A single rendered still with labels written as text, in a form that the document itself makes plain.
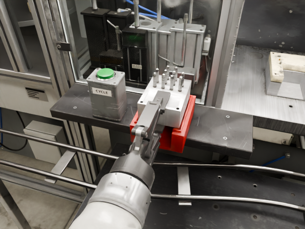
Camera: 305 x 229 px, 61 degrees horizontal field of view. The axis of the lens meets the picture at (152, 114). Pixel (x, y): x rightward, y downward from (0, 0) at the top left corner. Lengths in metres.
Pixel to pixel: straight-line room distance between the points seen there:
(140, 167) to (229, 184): 0.48
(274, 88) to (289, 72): 0.09
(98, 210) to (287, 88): 0.68
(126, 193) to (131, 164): 0.06
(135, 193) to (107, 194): 0.04
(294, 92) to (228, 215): 0.41
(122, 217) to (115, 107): 0.34
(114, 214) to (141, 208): 0.05
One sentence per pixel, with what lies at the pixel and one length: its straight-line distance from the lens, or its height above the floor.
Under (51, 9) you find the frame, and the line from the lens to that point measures 0.79.
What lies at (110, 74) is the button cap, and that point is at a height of 1.04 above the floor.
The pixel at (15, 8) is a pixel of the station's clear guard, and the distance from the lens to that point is 0.89.
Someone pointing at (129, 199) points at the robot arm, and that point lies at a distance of 0.39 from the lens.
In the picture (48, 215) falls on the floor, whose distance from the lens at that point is 1.66.
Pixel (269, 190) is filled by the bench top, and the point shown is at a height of 0.68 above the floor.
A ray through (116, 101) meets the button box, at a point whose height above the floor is 0.98.
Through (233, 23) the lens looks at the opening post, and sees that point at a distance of 0.63.
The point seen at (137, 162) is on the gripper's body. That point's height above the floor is 1.03.
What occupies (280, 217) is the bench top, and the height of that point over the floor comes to 0.68.
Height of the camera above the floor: 1.36
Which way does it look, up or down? 40 degrees down
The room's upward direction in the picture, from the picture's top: straight up
